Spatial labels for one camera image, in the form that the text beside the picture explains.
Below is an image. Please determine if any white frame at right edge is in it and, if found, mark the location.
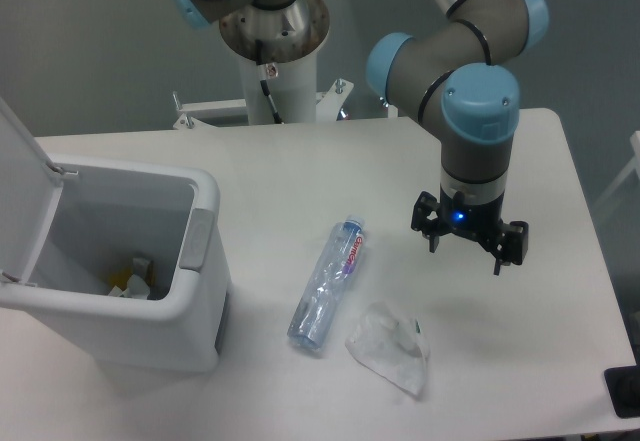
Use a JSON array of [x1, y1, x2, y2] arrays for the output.
[[595, 131, 639, 213]]

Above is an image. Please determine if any white trash can lid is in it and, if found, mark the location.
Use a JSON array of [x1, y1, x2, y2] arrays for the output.
[[1, 102, 78, 284]]

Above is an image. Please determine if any white plastic bag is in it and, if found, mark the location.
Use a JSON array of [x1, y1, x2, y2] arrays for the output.
[[345, 301, 430, 398]]

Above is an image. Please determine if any black device at table edge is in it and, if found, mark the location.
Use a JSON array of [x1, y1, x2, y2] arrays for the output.
[[604, 365, 639, 419]]

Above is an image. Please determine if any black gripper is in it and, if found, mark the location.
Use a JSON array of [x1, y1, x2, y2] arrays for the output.
[[411, 191, 529, 276]]

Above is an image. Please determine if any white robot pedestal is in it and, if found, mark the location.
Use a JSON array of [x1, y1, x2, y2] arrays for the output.
[[171, 0, 401, 131]]

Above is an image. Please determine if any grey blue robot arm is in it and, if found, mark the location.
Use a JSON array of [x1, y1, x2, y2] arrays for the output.
[[173, 0, 549, 267]]

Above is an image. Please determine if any trash inside can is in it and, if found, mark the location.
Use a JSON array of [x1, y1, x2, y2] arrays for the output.
[[108, 257, 155, 300]]

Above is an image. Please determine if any crushed clear plastic bottle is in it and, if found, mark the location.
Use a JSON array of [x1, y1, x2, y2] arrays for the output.
[[287, 215, 365, 352]]

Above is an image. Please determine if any black cable on pedestal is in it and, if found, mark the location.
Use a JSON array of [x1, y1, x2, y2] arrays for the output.
[[254, 38, 286, 125]]

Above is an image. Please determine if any white trash can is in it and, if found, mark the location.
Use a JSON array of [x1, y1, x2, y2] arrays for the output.
[[1, 154, 230, 372]]

